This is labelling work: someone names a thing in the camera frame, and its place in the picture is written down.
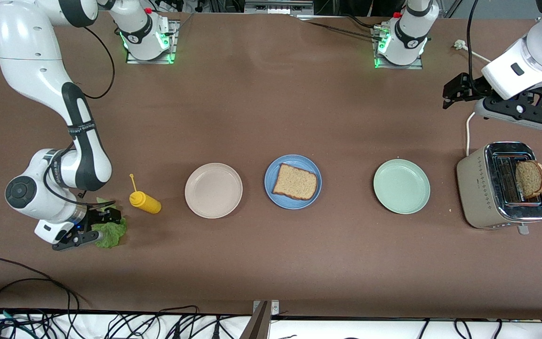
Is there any beige round plate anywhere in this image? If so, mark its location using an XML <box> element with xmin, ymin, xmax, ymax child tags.
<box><xmin>184</xmin><ymin>162</ymin><xmax>243</xmax><ymax>219</ymax></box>

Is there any green lettuce leaf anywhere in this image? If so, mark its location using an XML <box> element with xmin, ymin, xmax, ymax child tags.
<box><xmin>93</xmin><ymin>198</ymin><xmax>128</xmax><ymax>249</ymax></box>

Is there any white toaster power cable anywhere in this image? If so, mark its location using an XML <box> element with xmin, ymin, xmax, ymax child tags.
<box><xmin>454</xmin><ymin>40</ymin><xmax>495</xmax><ymax>157</ymax></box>

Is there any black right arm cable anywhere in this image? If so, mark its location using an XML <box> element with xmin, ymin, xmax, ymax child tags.
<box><xmin>43</xmin><ymin>26</ymin><xmax>115</xmax><ymax>210</ymax></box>

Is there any yellow squeeze bottle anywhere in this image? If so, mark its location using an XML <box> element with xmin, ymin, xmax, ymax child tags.
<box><xmin>129</xmin><ymin>173</ymin><xmax>162</xmax><ymax>215</ymax></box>

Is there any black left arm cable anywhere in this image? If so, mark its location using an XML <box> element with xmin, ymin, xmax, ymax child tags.
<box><xmin>466</xmin><ymin>0</ymin><xmax>493</xmax><ymax>95</ymax></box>

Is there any thin black base cable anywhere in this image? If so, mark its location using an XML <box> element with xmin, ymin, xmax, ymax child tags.
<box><xmin>295</xmin><ymin>14</ymin><xmax>385</xmax><ymax>42</ymax></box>

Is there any green round plate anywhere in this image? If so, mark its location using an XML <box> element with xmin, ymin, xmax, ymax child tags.
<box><xmin>373</xmin><ymin>159</ymin><xmax>431</xmax><ymax>215</ymax></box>

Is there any beige chrome toaster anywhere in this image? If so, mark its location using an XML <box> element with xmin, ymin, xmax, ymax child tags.
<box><xmin>456</xmin><ymin>141</ymin><xmax>542</xmax><ymax>235</ymax></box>

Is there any grey metal bracket plate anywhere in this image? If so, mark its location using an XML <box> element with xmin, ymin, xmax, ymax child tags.
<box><xmin>254</xmin><ymin>300</ymin><xmax>280</xmax><ymax>315</ymax></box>

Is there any blue round plate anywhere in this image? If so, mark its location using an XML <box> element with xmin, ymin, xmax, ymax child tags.
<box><xmin>264</xmin><ymin>154</ymin><xmax>322</xmax><ymax>210</ymax></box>

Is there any brown bread slice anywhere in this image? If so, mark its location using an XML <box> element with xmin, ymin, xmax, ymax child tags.
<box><xmin>516</xmin><ymin>160</ymin><xmax>542</xmax><ymax>198</ymax></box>
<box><xmin>272</xmin><ymin>163</ymin><xmax>319</xmax><ymax>201</ymax></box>

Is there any grey metal rail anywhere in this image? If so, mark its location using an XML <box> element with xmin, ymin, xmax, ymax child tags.
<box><xmin>244</xmin><ymin>0</ymin><xmax>314</xmax><ymax>14</ymax></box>

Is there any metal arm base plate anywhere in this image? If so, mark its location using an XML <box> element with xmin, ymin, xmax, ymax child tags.
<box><xmin>371</xmin><ymin>26</ymin><xmax>424</xmax><ymax>70</ymax></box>
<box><xmin>126</xmin><ymin>20</ymin><xmax>178</xmax><ymax>65</ymax></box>

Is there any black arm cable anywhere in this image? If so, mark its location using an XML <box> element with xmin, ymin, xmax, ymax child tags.
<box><xmin>466</xmin><ymin>0</ymin><xmax>493</xmax><ymax>95</ymax></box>
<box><xmin>43</xmin><ymin>26</ymin><xmax>115</xmax><ymax>210</ymax></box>

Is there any grey metal post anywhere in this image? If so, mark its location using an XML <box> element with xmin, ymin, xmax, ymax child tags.
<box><xmin>240</xmin><ymin>301</ymin><xmax>271</xmax><ymax>339</ymax></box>

